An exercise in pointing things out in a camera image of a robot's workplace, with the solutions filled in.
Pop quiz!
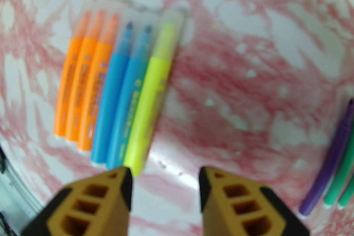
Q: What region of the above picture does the ochre right gripper right finger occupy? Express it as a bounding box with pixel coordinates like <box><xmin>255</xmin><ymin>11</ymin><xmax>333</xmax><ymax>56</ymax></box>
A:
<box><xmin>199</xmin><ymin>166</ymin><xmax>313</xmax><ymax>236</ymax></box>

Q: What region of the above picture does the blue marker pen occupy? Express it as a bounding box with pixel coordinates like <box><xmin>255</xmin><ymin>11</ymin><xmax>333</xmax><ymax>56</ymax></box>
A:
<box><xmin>106</xmin><ymin>11</ymin><xmax>155</xmax><ymax>171</ymax></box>
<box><xmin>91</xmin><ymin>8</ymin><xmax>139</xmax><ymax>167</ymax></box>

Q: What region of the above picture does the ochre right gripper left finger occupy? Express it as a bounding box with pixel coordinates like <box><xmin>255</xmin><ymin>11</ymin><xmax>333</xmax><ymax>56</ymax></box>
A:
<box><xmin>22</xmin><ymin>166</ymin><xmax>133</xmax><ymax>236</ymax></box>

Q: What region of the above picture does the orange marker pen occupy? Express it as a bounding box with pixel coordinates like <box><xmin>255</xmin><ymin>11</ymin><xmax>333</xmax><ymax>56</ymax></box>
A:
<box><xmin>54</xmin><ymin>1</ymin><xmax>93</xmax><ymax>138</ymax></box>
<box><xmin>77</xmin><ymin>2</ymin><xmax>122</xmax><ymax>153</ymax></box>
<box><xmin>65</xmin><ymin>0</ymin><xmax>107</xmax><ymax>143</ymax></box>

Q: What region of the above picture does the green marker pen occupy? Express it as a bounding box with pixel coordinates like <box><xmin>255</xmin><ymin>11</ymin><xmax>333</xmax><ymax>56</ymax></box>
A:
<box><xmin>338</xmin><ymin>174</ymin><xmax>354</xmax><ymax>209</ymax></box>
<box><xmin>324</xmin><ymin>130</ymin><xmax>354</xmax><ymax>206</ymax></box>

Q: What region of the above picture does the yellow marker pen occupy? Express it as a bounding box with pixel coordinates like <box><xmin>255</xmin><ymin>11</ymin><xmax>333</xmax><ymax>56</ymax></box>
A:
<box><xmin>123</xmin><ymin>7</ymin><xmax>186</xmax><ymax>177</ymax></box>

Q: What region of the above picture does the purple marker pen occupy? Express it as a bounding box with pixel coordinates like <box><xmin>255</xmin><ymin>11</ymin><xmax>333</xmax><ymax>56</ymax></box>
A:
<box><xmin>299</xmin><ymin>99</ymin><xmax>354</xmax><ymax>216</ymax></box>

